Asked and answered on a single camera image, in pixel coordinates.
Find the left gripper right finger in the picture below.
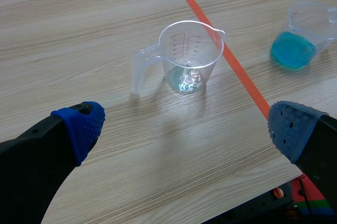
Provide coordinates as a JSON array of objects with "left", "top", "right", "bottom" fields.
[{"left": 267, "top": 100, "right": 337, "bottom": 216}]

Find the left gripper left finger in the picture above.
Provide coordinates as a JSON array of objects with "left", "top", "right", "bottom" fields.
[{"left": 0, "top": 100, "right": 106, "bottom": 224}]

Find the red green blue brick block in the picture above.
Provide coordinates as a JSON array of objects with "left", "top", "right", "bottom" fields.
[{"left": 290, "top": 174, "right": 335, "bottom": 216}]

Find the clear beaker with blue liquid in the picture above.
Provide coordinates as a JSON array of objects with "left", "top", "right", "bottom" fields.
[{"left": 270, "top": 1, "right": 337, "bottom": 70}]

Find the clear empty beaker with handle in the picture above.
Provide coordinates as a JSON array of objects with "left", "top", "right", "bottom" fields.
[{"left": 131, "top": 19, "right": 226, "bottom": 95}]

